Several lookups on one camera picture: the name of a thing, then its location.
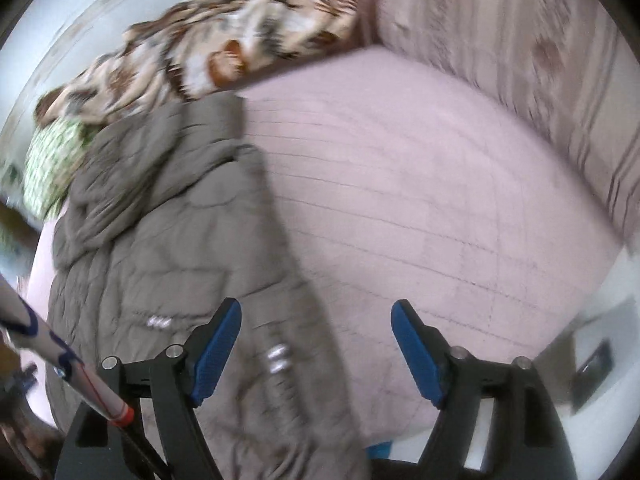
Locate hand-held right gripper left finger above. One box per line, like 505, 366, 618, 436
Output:
54, 297, 243, 480

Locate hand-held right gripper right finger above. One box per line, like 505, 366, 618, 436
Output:
391, 299, 576, 480

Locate olive quilted hooded jacket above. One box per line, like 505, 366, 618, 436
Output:
45, 94, 373, 480

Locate white printed stick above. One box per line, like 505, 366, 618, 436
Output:
0, 275, 136, 427

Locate pink quilted sofa seat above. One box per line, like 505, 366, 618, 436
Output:
25, 0, 640, 441

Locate black phone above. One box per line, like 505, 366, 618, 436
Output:
570, 340, 613, 403

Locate green patterned pillow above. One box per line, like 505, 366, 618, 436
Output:
22, 119, 101, 221

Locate striped sofa back cushion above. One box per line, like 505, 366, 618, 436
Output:
372, 0, 640, 246

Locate leaf print blanket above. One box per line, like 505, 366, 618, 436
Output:
37, 0, 363, 126

